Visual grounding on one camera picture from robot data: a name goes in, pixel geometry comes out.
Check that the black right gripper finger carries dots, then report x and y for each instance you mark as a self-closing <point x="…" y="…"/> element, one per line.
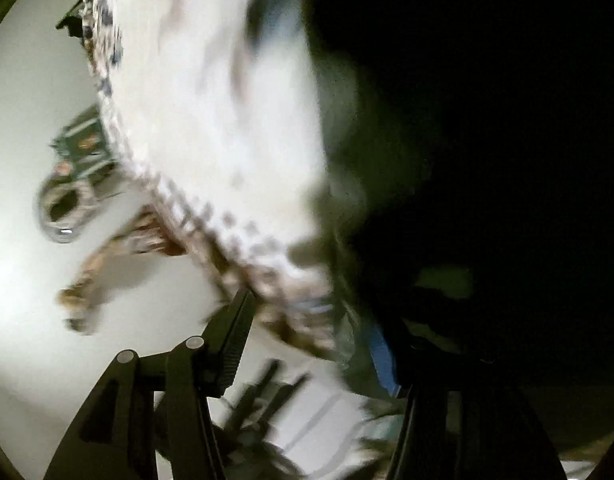
<point x="426" y="449"/>

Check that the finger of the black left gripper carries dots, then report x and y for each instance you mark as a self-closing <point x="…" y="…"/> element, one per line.
<point x="112" y="434"/>

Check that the dark striped long-sleeve sweater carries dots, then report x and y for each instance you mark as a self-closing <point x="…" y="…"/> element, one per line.
<point x="470" y="210"/>

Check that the green storage shelf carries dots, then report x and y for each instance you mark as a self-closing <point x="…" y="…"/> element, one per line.
<point x="81" y="149"/>

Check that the floral bed quilt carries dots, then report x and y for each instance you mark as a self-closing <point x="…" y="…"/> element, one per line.
<point x="211" y="106"/>

